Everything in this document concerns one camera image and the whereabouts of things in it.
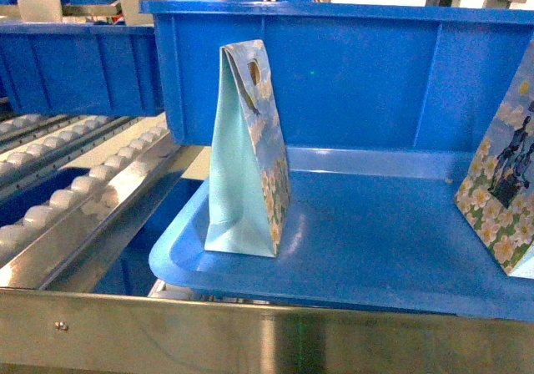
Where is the grey chair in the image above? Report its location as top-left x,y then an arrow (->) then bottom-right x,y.
18,0 -> 63,23

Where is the blue bin left rear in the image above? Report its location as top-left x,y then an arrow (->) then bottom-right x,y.
1,21 -> 164,117

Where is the flower gift bag light blue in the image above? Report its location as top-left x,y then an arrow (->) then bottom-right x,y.
204,39 -> 291,258

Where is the blue plastic tray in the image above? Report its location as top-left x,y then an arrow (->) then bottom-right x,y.
149,148 -> 533,322

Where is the white roller conveyor track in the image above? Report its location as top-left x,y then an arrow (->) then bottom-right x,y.
1,122 -> 169,265

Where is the metal shelf front rail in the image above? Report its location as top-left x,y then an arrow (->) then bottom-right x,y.
1,289 -> 533,373

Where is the large blue plastic bin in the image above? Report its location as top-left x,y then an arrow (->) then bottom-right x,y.
140,0 -> 533,152

